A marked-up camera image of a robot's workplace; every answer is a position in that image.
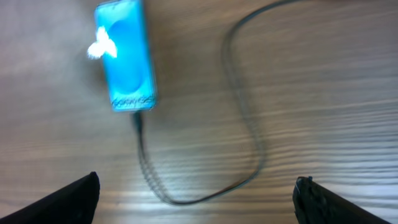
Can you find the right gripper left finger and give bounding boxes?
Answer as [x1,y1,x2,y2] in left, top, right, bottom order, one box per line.
[1,172,100,224]

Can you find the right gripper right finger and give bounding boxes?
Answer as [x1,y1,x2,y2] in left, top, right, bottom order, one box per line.
[292,177,390,224]

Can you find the black USB charging cable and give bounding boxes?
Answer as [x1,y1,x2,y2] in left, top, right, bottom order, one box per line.
[132,0,299,206]

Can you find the smartphone with cyan screen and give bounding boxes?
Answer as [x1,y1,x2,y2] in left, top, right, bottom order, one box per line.
[87,1,157,111]

